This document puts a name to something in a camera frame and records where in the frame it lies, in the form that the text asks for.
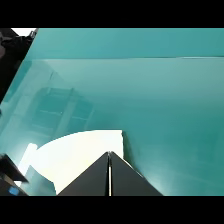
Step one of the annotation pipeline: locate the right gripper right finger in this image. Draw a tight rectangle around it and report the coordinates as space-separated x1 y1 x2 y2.
110 151 164 197

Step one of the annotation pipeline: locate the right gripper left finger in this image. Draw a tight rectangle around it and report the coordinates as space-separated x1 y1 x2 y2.
58 151 110 197

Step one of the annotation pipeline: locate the cream T-shirt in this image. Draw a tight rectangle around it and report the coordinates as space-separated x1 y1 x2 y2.
18 129 125 197

